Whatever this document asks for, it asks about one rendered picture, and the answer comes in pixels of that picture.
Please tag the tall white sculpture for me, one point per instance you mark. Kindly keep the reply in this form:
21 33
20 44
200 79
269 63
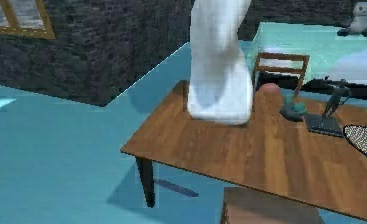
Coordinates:
218 66

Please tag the brown wooden table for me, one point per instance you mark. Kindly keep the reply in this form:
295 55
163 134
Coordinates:
251 156

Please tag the pink round ball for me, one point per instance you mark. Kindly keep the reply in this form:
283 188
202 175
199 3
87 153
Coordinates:
269 90

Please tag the brown wooden chair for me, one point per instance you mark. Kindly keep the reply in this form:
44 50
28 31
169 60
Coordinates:
280 68

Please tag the teal and grey small object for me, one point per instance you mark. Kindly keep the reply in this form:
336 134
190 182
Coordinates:
293 111

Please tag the brown wooden stool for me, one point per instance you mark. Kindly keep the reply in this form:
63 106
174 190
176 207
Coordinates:
267 208

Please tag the dark grey figure statue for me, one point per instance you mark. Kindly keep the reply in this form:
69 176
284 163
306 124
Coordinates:
328 115

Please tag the bed with teal cover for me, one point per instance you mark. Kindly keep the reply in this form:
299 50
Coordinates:
327 56

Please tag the wood framed window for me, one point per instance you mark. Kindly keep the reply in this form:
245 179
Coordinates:
22 18

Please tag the white teddy bear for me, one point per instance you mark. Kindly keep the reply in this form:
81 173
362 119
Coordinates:
360 20

